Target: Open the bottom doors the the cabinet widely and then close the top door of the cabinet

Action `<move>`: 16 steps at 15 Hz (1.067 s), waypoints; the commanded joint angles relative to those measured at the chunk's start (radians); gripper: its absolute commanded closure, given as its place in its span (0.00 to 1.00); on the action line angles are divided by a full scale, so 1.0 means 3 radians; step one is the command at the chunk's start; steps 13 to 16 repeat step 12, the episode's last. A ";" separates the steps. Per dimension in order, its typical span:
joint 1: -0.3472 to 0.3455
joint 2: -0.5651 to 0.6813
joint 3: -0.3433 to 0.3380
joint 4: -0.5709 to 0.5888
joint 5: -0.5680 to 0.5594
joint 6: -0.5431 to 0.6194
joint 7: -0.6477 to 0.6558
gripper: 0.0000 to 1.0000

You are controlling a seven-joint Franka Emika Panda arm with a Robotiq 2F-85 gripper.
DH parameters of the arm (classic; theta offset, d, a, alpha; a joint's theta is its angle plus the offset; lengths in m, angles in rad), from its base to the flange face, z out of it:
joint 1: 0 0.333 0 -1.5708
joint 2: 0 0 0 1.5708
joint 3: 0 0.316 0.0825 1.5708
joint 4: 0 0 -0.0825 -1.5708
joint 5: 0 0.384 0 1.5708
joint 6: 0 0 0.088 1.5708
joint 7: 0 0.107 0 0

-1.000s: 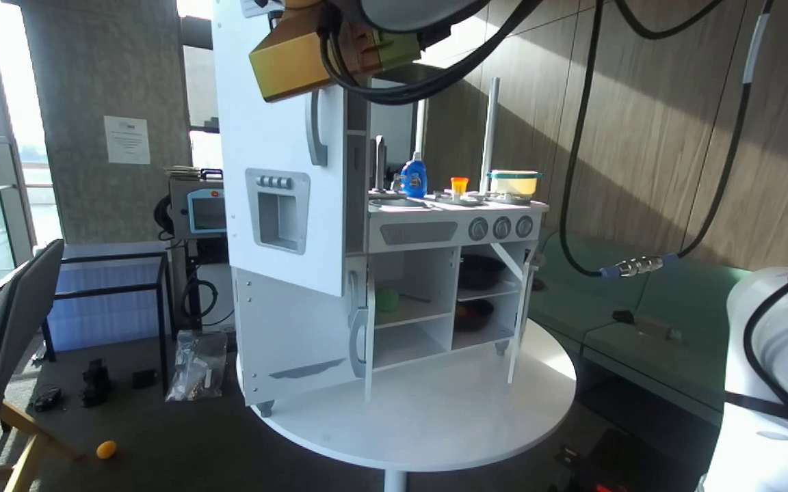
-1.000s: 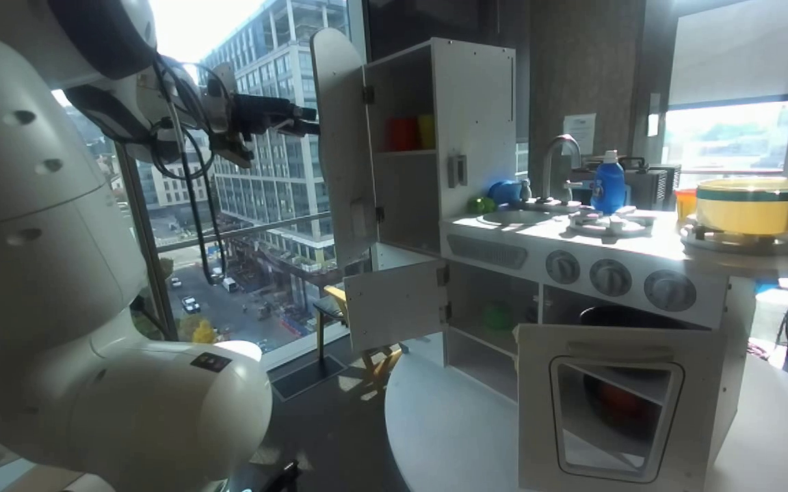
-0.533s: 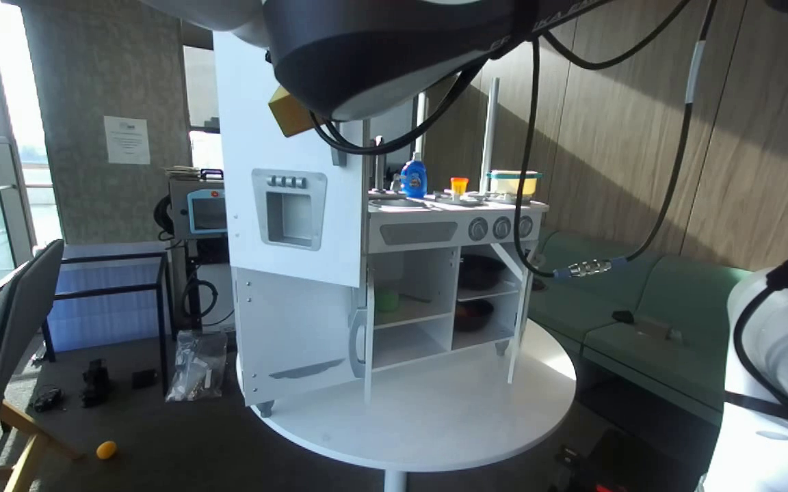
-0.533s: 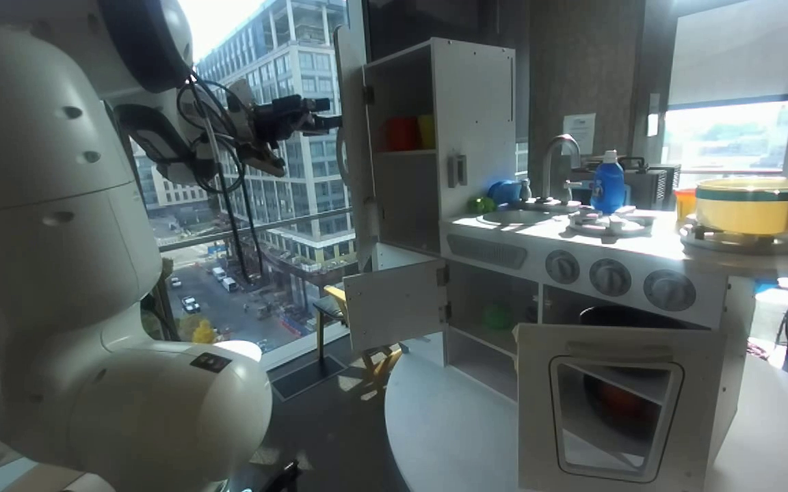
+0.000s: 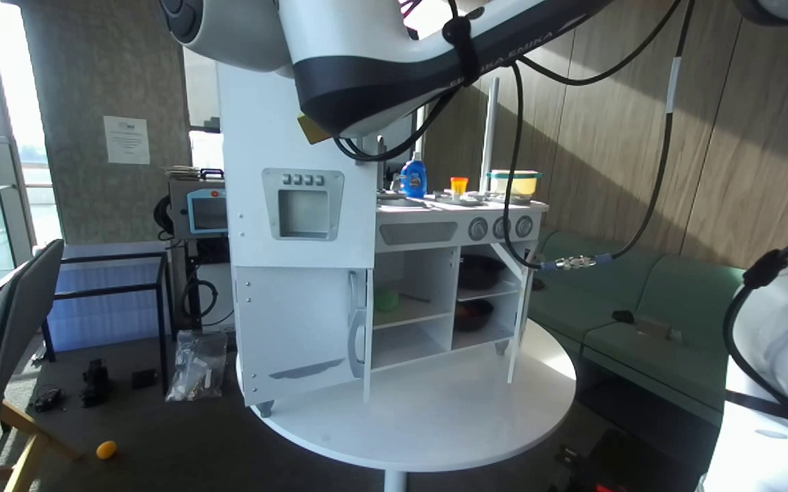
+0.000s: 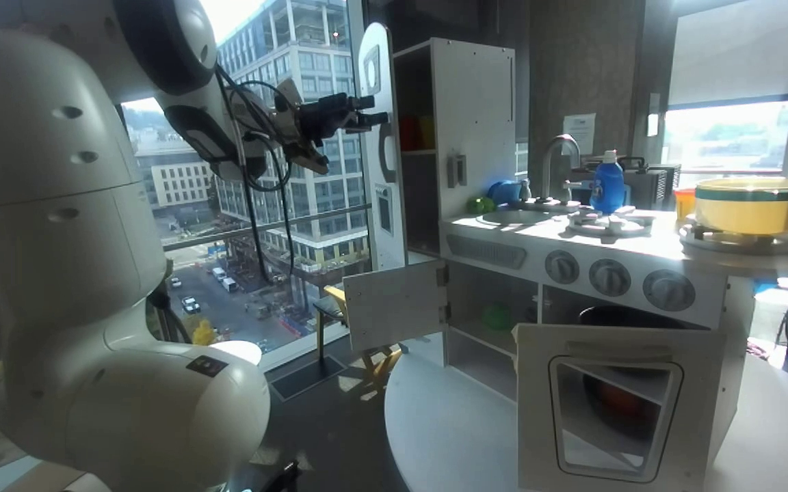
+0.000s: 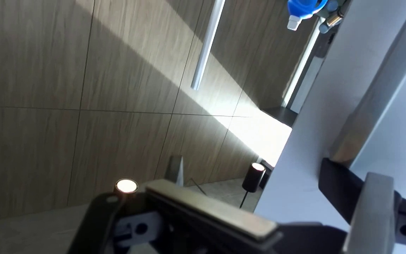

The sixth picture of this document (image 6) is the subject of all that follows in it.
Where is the yellow pot with green rim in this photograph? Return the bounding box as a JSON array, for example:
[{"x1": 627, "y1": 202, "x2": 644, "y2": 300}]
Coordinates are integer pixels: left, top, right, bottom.
[{"x1": 691, "y1": 175, "x2": 788, "y2": 242}]

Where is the white oven door with window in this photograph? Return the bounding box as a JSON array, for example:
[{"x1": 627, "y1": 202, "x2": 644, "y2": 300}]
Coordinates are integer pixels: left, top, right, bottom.
[{"x1": 512, "y1": 324, "x2": 716, "y2": 492}]

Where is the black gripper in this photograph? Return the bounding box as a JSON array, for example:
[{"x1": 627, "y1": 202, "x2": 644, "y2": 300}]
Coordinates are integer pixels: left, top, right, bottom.
[{"x1": 299, "y1": 90, "x2": 395, "y2": 143}]

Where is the small orange cup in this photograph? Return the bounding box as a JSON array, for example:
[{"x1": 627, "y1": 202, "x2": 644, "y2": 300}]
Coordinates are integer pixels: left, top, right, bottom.
[{"x1": 674, "y1": 186, "x2": 701, "y2": 228}]

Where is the wooden folding chair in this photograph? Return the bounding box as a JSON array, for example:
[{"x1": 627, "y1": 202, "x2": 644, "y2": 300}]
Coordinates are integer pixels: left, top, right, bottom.
[{"x1": 315, "y1": 281, "x2": 404, "y2": 396}]

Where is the green toy in sink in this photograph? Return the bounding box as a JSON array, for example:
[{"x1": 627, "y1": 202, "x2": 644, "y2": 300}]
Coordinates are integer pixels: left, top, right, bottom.
[{"x1": 462, "y1": 191, "x2": 499, "y2": 218}]

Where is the white paper sign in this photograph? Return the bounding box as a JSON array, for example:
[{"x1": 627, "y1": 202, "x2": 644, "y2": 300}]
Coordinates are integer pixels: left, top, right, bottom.
[{"x1": 563, "y1": 110, "x2": 600, "y2": 158}]

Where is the grey stove knob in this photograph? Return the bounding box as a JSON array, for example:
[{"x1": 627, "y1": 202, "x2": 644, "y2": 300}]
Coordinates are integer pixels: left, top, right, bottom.
[
  {"x1": 589, "y1": 258, "x2": 633, "y2": 299},
  {"x1": 541, "y1": 250, "x2": 582, "y2": 287},
  {"x1": 641, "y1": 268, "x2": 697, "y2": 314}
]

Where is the blue toy in sink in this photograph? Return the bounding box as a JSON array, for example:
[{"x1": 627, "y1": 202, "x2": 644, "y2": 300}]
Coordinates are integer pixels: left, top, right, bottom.
[{"x1": 484, "y1": 177, "x2": 527, "y2": 210}]

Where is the green item inside cabinet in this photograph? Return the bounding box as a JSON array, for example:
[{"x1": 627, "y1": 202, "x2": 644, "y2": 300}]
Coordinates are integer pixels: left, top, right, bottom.
[{"x1": 478, "y1": 300, "x2": 518, "y2": 345}]

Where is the yellow cup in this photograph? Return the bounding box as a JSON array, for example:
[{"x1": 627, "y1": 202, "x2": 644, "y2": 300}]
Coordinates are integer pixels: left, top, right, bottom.
[{"x1": 416, "y1": 116, "x2": 438, "y2": 150}]

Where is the small white cabinet door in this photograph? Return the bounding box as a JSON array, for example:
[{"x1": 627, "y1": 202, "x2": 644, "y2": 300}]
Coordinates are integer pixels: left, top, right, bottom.
[{"x1": 343, "y1": 261, "x2": 452, "y2": 359}]

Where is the blue bottle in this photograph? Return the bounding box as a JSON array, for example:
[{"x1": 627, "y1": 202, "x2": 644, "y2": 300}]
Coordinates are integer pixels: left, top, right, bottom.
[{"x1": 592, "y1": 149, "x2": 629, "y2": 218}]

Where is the white toy kitchen cabinet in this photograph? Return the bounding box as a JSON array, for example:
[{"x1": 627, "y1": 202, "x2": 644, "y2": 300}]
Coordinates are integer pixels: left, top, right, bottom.
[{"x1": 392, "y1": 35, "x2": 758, "y2": 492}]

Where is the red item inside oven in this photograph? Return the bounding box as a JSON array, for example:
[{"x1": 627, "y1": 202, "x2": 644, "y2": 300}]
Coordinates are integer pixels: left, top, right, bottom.
[{"x1": 589, "y1": 377, "x2": 656, "y2": 426}]

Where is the metal toy faucet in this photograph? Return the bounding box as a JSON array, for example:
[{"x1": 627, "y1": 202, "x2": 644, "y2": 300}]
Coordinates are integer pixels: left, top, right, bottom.
[{"x1": 541, "y1": 131, "x2": 589, "y2": 206}]

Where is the yellow wrist camera mount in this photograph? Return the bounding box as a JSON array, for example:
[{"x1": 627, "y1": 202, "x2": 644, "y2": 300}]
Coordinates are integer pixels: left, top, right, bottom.
[{"x1": 267, "y1": 104, "x2": 333, "y2": 177}]

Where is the stove burner grate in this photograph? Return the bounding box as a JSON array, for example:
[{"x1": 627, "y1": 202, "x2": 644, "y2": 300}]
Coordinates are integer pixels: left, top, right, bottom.
[{"x1": 566, "y1": 209, "x2": 656, "y2": 244}]

